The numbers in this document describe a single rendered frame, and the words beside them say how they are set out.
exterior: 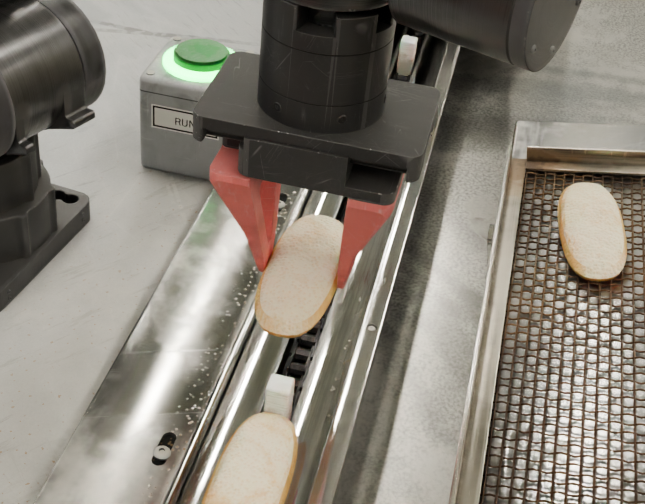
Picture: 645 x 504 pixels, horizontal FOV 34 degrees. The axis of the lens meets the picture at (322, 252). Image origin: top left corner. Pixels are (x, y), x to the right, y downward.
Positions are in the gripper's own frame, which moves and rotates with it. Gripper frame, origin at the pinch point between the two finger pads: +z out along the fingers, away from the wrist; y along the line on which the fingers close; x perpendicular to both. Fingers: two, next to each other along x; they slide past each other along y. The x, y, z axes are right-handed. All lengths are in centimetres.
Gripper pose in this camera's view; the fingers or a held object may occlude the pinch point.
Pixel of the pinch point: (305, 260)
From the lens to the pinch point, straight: 53.1
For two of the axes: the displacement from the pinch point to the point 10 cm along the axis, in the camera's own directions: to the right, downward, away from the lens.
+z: -0.9, 7.9, 6.1
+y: 9.7, 2.0, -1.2
